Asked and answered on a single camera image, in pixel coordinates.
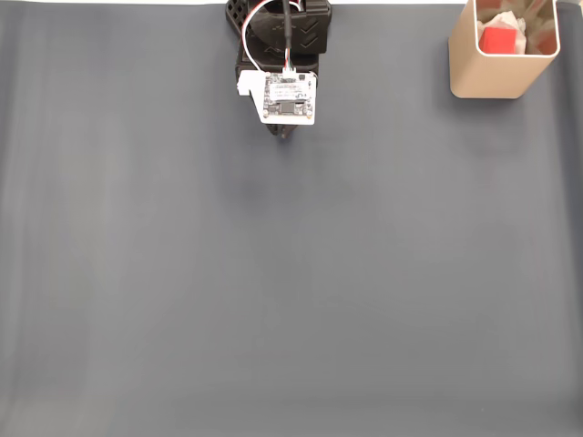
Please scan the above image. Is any red cube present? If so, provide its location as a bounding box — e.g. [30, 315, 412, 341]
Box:
[480, 25, 520, 56]

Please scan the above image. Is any beige rectangular box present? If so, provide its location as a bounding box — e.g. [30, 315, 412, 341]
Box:
[448, 0, 562, 100]

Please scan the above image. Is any dark grey mat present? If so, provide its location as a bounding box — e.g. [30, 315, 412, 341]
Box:
[0, 3, 583, 437]

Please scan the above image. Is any white crumpled paper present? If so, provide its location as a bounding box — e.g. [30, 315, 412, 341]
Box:
[476, 11, 530, 56]

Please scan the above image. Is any white camera board with mount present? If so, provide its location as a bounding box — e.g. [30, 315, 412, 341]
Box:
[235, 68, 318, 127]

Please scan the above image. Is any red white servo cable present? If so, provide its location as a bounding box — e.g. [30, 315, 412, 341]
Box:
[240, 0, 279, 76]

